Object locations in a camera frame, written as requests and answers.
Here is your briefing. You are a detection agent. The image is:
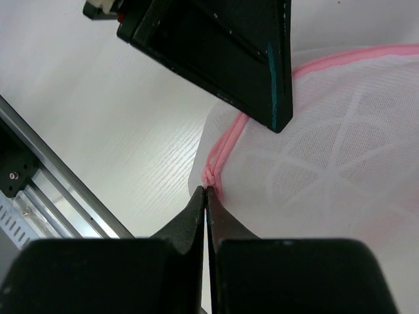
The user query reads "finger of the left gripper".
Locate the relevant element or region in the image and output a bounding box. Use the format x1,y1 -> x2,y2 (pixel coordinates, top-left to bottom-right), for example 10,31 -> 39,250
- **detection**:
117,0 -> 293,133

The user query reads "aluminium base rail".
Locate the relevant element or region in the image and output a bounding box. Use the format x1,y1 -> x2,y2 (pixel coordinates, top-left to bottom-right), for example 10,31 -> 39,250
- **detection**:
1,99 -> 133,239

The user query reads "pink trimmed mesh laundry bag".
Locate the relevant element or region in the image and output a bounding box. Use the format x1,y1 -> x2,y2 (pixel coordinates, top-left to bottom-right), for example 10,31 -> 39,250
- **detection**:
189,44 -> 419,272

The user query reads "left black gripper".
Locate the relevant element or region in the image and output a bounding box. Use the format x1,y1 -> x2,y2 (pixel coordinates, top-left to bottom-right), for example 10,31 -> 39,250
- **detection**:
82,0 -> 126,21

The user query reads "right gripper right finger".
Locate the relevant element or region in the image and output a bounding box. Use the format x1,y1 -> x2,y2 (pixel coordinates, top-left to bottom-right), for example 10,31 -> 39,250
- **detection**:
206,189 -> 397,313

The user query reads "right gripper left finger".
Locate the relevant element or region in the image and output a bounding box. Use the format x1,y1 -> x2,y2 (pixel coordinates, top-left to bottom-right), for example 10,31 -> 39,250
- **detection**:
1,187 -> 206,313

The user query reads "white slotted cable duct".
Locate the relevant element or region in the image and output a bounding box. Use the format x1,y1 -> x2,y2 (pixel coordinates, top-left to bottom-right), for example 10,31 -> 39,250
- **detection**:
0,193 -> 39,249

